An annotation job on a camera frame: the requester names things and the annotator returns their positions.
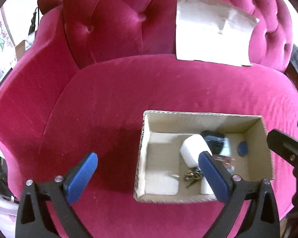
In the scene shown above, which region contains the blue oval tag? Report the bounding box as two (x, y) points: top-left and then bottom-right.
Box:
(237, 141), (248, 157)

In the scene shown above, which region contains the small white cube charger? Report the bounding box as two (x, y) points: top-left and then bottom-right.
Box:
(200, 177), (214, 195)

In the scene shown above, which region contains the dark round ball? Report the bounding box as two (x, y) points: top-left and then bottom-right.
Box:
(200, 130), (225, 155)

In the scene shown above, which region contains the metal keyring with chain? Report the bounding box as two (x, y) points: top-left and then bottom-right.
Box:
(184, 168), (204, 189)

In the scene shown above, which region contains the large white power adapter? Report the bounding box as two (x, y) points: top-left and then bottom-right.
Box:
(180, 134), (213, 168)

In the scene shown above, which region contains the cardboard box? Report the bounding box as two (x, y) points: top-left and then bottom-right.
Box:
(134, 110), (275, 204)

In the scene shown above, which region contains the light blue tube bottle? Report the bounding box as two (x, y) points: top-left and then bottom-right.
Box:
(219, 138), (235, 173)

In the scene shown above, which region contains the brown paper sheet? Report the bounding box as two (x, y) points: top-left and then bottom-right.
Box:
(175, 0), (259, 67)

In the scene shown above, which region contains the cartoon wall poster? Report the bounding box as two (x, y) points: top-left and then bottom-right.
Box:
(0, 11), (17, 79)

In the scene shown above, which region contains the black charger on wall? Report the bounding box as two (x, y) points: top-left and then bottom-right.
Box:
(28, 7), (40, 36)

